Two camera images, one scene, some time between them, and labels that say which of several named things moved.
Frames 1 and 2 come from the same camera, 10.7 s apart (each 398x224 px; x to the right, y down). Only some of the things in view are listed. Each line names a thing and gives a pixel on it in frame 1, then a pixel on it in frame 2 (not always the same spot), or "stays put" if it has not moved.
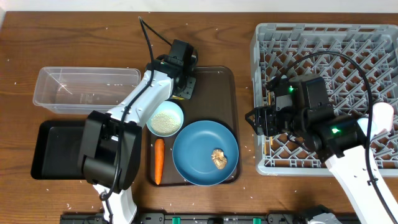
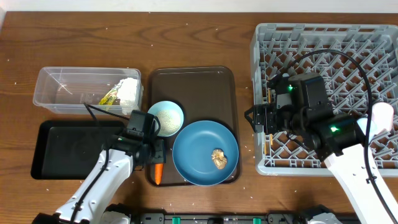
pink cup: x=382 y=116 stays put
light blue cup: x=363 y=122 stays put
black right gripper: x=265 y=121 stays put
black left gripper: x=189 y=92 -> x=162 y=157
